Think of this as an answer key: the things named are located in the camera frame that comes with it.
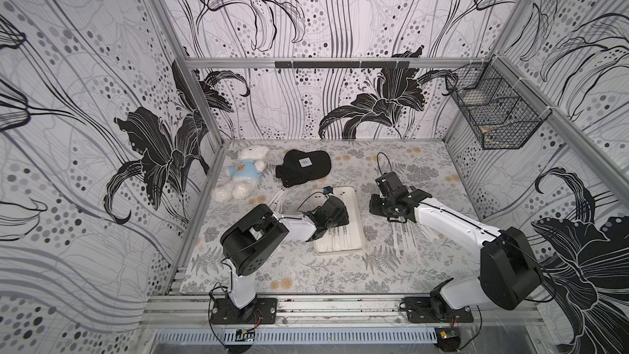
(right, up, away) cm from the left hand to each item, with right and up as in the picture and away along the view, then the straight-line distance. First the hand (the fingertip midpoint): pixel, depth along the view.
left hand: (348, 217), depth 94 cm
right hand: (+9, +6, -5) cm, 12 cm away
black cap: (-20, +20, +10) cm, 30 cm away
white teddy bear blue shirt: (-42, +16, +5) cm, 45 cm away
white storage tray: (-1, -6, -8) cm, 10 cm away
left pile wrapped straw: (-29, +5, +4) cm, 29 cm away
